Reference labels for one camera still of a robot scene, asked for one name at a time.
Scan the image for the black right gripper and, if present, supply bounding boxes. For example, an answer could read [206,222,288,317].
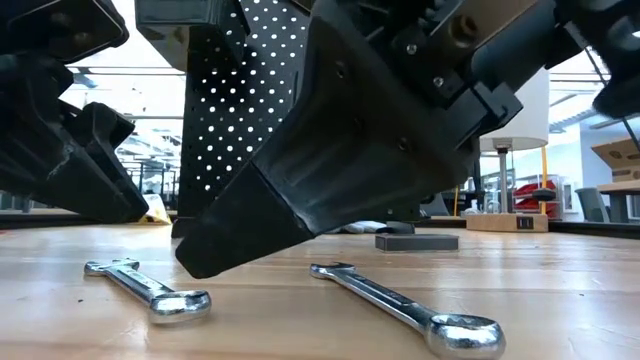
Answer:
[349,0,566,151]

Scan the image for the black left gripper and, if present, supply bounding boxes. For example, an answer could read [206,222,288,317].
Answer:
[0,0,130,161]

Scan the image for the dark grey block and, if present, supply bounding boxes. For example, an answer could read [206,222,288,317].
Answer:
[374,234,460,253]

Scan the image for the chrome combination wrench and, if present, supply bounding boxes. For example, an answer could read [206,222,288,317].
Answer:
[308,262,507,360]
[83,257,212,325]

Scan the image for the white shade wooden base lamp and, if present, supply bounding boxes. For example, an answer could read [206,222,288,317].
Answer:
[478,67,551,234]

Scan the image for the black metal pegboard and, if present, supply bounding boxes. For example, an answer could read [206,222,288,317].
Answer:
[171,0,421,240]

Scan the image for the black plastic pegboard bin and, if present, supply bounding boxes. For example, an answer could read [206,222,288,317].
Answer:
[134,0,251,73]

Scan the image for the red plastic bins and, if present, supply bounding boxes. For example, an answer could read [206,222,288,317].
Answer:
[513,180,562,219]

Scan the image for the brown cardboard box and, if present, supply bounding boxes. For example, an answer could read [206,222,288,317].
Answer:
[591,137,640,184]

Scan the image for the grey chair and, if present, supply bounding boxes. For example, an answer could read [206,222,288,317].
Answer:
[574,187,612,224]

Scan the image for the wooden side table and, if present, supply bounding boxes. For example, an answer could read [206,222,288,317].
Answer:
[597,180,640,224]

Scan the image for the yellow upright post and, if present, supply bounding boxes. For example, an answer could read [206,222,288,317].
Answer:
[540,146,549,216]

